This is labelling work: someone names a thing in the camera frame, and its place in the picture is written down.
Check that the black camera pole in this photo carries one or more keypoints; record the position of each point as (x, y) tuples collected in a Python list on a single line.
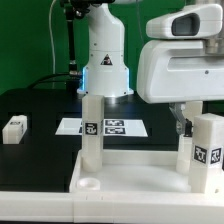
[(73, 9)]

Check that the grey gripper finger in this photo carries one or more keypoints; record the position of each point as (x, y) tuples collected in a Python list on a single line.
[(183, 125)]

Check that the white desk top tray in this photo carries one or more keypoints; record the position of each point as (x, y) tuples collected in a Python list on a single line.
[(134, 171)]

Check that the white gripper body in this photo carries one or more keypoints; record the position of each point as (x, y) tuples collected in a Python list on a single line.
[(184, 59)]

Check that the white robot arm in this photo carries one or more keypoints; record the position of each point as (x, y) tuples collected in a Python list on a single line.
[(105, 73)]

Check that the white front fence bar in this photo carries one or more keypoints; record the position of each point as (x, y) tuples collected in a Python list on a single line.
[(114, 208)]

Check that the white marker sheet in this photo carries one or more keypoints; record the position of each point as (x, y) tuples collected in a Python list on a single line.
[(112, 127)]

